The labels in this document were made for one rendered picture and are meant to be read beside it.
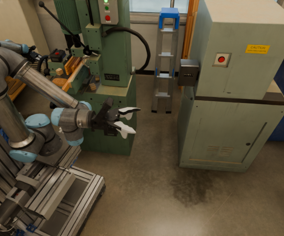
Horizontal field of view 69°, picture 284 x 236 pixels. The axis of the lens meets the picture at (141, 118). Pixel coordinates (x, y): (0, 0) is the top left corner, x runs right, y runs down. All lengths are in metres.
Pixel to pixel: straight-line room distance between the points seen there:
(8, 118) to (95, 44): 0.75
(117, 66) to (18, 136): 0.87
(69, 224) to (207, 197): 1.17
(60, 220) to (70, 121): 1.07
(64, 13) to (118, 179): 1.45
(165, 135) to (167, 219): 0.92
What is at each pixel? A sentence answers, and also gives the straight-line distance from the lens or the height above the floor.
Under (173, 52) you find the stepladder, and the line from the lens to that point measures 2.29.
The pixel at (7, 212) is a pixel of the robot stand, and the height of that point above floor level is 0.76.
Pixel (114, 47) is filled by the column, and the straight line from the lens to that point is 1.54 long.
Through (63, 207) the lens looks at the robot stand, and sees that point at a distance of 1.81.
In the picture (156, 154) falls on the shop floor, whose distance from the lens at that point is 2.23.
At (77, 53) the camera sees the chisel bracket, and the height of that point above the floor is 1.03.
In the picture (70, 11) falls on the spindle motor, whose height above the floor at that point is 1.35.
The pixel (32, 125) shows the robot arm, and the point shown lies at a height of 1.05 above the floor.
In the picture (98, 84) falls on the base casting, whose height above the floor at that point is 0.80.
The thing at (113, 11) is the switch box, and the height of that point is 1.40.
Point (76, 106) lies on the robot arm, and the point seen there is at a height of 1.18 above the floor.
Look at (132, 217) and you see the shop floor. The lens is 1.93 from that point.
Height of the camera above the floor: 1.82
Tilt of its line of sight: 45 degrees down
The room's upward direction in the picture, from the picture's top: straight up
